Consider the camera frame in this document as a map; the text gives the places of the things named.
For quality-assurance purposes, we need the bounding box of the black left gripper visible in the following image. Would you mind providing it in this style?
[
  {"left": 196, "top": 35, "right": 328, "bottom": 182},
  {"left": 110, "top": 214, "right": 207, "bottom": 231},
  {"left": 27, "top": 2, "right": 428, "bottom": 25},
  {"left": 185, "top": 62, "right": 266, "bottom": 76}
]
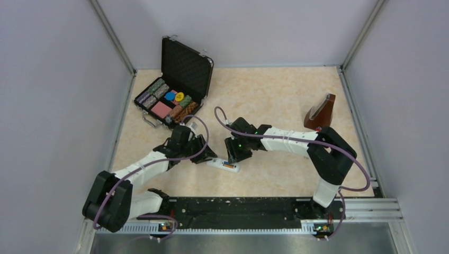
[{"left": 180, "top": 134, "right": 217, "bottom": 164}]

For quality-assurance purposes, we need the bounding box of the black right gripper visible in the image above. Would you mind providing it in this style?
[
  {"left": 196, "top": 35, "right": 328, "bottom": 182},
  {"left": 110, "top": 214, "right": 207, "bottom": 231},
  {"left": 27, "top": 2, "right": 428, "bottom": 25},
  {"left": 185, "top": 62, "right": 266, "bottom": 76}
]
[{"left": 225, "top": 135, "right": 253, "bottom": 166}]

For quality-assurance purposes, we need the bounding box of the white remote control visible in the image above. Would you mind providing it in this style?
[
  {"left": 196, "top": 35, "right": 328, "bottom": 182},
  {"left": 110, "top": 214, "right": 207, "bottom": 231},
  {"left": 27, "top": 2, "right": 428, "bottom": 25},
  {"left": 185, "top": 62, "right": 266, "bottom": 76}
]
[{"left": 206, "top": 158, "right": 241, "bottom": 173}]

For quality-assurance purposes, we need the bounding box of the orange AAA battery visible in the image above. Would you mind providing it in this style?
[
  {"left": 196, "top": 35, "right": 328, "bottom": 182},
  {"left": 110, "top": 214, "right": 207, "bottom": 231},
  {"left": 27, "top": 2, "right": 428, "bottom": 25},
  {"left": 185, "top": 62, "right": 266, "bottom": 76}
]
[{"left": 223, "top": 162, "right": 235, "bottom": 168}]

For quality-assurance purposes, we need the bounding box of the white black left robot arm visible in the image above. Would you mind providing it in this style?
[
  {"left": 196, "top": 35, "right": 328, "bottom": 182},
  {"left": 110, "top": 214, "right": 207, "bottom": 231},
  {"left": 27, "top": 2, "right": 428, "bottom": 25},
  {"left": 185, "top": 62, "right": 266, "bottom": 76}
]
[{"left": 82, "top": 125, "right": 217, "bottom": 232}]

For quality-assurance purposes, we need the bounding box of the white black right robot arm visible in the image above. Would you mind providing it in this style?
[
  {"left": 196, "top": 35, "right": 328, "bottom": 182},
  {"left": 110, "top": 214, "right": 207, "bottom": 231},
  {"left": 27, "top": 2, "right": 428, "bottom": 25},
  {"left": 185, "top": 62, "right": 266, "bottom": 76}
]
[{"left": 225, "top": 117, "right": 357, "bottom": 218}]

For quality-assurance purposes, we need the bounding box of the orange black chip row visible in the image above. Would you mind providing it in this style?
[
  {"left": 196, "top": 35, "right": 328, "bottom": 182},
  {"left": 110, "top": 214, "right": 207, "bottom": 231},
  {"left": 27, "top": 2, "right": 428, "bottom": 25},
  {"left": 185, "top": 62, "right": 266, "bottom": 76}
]
[{"left": 174, "top": 101, "right": 198, "bottom": 123}]

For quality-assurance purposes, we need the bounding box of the red green chip row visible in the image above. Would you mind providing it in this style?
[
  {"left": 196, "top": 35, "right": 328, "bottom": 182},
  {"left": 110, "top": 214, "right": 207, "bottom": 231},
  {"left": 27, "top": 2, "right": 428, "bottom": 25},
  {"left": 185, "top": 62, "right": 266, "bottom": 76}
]
[{"left": 164, "top": 95, "right": 192, "bottom": 123}]

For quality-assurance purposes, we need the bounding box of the yellow big blind chip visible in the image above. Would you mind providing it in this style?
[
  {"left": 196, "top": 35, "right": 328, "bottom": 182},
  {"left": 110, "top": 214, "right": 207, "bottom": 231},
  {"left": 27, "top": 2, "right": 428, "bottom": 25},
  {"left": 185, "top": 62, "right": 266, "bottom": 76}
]
[{"left": 175, "top": 92, "right": 185, "bottom": 103}]

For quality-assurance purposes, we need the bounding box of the black poker chip case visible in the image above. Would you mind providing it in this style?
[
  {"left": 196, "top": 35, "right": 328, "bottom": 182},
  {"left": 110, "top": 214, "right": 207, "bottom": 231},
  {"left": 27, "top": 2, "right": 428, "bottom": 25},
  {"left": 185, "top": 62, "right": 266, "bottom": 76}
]
[{"left": 133, "top": 36, "right": 214, "bottom": 130}]

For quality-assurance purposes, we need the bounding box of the pink playing card deck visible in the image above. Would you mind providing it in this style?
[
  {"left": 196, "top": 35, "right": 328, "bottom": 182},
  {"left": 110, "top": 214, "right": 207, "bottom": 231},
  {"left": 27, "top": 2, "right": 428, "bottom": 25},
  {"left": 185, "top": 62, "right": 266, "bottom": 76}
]
[{"left": 150, "top": 102, "right": 172, "bottom": 119}]

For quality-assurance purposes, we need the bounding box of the blue round dealer chip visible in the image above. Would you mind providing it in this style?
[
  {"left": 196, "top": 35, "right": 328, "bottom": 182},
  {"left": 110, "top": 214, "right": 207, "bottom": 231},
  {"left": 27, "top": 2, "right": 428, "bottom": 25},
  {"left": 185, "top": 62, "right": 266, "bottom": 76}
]
[{"left": 164, "top": 92, "right": 176, "bottom": 101}]

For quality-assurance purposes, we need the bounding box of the blue tan chip row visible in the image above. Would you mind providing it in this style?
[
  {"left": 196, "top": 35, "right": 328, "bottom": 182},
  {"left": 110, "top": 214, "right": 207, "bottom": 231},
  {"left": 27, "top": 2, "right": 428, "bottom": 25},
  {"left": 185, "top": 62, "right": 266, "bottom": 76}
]
[{"left": 143, "top": 84, "right": 169, "bottom": 108}]

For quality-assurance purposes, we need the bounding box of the brown wooden metronome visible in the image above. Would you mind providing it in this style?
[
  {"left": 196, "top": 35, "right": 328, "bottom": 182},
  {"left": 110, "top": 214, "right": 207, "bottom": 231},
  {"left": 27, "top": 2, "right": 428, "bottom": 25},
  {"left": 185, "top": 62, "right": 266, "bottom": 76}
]
[{"left": 303, "top": 93, "right": 336, "bottom": 130}]

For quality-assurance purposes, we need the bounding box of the purple chip row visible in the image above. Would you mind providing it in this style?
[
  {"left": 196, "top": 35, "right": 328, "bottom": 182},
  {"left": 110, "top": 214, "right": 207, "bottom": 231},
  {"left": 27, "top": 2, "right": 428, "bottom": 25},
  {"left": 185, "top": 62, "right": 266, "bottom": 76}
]
[{"left": 136, "top": 78, "right": 165, "bottom": 104}]

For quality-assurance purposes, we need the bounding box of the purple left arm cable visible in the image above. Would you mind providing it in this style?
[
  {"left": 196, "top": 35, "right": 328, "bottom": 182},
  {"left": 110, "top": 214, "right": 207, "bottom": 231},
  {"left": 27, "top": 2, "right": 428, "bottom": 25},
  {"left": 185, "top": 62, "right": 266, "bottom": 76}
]
[{"left": 93, "top": 114, "right": 210, "bottom": 242}]

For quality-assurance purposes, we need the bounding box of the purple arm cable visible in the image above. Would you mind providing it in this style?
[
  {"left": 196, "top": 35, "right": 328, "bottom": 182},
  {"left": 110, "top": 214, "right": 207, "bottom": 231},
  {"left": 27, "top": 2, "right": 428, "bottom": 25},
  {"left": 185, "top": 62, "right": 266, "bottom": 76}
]
[
  {"left": 214, "top": 106, "right": 372, "bottom": 241},
  {"left": 93, "top": 114, "right": 210, "bottom": 242}
]

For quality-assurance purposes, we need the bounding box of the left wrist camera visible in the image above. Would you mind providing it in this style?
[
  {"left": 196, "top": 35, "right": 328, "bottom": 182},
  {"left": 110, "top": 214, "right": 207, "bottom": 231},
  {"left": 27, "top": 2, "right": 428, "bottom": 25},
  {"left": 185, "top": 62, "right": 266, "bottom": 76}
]
[{"left": 186, "top": 122, "right": 198, "bottom": 134}]

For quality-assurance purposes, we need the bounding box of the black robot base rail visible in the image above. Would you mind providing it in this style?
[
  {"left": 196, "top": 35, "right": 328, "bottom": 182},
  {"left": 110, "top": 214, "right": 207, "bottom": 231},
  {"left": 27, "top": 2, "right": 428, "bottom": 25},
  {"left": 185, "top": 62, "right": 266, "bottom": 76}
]
[{"left": 137, "top": 197, "right": 346, "bottom": 237}]

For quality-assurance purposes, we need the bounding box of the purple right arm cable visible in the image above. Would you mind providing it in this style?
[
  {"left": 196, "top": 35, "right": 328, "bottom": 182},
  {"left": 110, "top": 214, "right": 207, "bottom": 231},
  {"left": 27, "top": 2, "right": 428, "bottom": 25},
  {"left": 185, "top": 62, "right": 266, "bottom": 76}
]
[{"left": 214, "top": 106, "right": 372, "bottom": 241}]

